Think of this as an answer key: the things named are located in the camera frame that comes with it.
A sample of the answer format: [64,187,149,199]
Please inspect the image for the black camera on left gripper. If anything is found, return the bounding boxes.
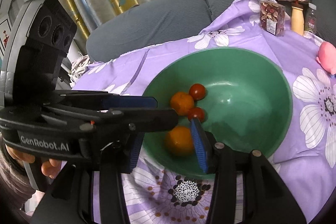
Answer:
[10,0,77,105]

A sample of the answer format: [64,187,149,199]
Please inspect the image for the large orange mandarin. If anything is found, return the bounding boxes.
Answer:
[165,126,194,156]

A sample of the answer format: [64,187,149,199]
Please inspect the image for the white knitted cloth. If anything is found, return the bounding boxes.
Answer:
[68,55,91,88]

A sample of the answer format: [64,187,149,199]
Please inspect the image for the clear plastic bottle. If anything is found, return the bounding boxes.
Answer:
[304,3,317,34]

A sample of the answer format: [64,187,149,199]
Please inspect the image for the beige wooden bottle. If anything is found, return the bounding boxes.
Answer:
[291,2,304,36]

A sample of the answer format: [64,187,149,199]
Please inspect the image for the person's left hand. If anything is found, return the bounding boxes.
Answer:
[4,144,63,179]

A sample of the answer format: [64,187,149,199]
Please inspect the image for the grey sofa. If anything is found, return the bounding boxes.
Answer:
[85,0,336,63]

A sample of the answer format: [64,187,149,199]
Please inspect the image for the red cherry tomato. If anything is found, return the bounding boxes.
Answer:
[189,83,207,101]
[187,107,206,123]

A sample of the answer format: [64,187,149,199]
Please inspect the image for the small orange mandarin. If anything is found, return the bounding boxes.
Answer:
[170,92,195,116]

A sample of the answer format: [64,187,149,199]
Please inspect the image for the dried flower packet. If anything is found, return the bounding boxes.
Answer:
[259,1,285,36]

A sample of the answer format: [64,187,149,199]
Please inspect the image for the pink plush toy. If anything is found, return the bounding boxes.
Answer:
[316,42,336,76]

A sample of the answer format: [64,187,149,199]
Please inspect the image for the green plastic bowl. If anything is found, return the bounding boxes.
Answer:
[140,47,293,180]

